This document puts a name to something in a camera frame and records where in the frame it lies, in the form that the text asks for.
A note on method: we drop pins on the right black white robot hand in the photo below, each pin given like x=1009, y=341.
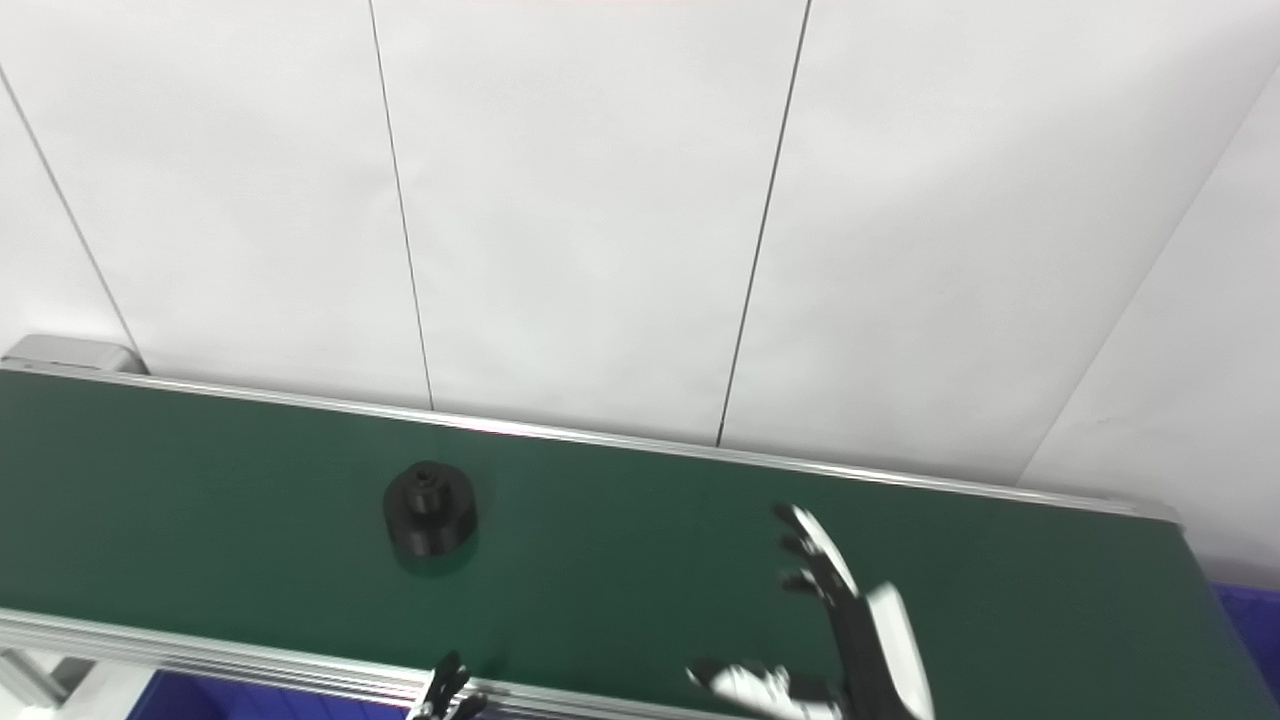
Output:
x=870, y=670

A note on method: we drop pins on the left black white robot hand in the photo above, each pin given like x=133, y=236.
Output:
x=447, y=695

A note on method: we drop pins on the black round stepped part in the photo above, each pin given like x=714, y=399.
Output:
x=430, y=515

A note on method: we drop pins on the green conveyor belt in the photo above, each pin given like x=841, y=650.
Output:
x=620, y=560

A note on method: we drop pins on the blue bin at conveyor end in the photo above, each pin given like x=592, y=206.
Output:
x=1250, y=630

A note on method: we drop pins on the aluminium conveyor leg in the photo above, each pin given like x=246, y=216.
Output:
x=35, y=680

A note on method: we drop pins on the grey conveyor end cap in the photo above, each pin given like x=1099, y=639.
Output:
x=70, y=353

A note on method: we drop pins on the aluminium conveyor side rail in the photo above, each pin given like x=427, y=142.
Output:
x=600, y=438
x=250, y=660

